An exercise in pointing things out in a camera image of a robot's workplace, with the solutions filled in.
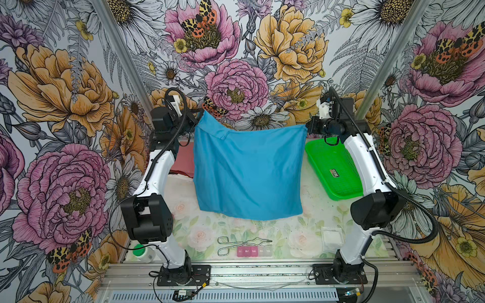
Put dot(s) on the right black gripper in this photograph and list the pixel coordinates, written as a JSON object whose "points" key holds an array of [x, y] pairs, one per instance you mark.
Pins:
{"points": [[314, 128]]}

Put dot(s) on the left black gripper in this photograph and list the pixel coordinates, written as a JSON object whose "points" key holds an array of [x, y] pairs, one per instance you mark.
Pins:
{"points": [[192, 118]]}

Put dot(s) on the green plastic basket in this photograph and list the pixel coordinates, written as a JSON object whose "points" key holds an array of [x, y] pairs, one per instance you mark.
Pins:
{"points": [[334, 167]]}

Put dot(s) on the blue t-shirt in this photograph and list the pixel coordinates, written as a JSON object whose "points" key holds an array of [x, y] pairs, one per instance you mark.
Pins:
{"points": [[252, 175]]}

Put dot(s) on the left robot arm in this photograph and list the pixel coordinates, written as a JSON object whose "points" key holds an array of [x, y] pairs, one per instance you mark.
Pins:
{"points": [[147, 216]]}

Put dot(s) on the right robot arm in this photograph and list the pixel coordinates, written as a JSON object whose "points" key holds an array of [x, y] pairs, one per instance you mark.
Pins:
{"points": [[371, 213]]}

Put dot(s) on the folded pink t-shirt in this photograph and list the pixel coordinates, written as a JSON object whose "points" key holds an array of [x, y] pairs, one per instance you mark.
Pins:
{"points": [[184, 163]]}

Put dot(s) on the basket barcode sticker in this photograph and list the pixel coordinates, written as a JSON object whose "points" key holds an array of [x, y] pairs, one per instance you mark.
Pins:
{"points": [[334, 173]]}

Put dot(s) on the white gauze packet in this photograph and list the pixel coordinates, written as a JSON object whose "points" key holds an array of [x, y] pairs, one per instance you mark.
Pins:
{"points": [[332, 238]]}

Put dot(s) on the metal tongs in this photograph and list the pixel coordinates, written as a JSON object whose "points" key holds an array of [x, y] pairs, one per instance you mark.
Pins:
{"points": [[227, 244]]}

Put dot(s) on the green lid white jar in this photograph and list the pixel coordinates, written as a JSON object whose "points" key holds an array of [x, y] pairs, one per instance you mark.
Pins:
{"points": [[143, 253]]}

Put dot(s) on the pink pill organizer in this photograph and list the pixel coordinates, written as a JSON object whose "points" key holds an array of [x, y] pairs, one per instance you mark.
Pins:
{"points": [[254, 252]]}

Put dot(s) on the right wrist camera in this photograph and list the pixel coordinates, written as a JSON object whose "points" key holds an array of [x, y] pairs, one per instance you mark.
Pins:
{"points": [[325, 108]]}

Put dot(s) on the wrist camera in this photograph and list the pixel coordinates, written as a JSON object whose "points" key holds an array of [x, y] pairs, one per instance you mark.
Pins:
{"points": [[325, 108], [175, 102]]}

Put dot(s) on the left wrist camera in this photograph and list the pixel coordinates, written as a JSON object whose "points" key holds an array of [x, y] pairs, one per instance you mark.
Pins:
{"points": [[175, 102]]}

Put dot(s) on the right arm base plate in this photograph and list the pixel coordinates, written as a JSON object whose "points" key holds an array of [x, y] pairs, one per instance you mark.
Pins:
{"points": [[328, 274]]}

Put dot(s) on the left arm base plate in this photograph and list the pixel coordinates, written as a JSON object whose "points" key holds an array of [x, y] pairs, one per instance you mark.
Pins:
{"points": [[194, 275]]}

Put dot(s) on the aluminium front rail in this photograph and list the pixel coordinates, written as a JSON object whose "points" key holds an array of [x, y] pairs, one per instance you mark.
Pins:
{"points": [[245, 273]]}

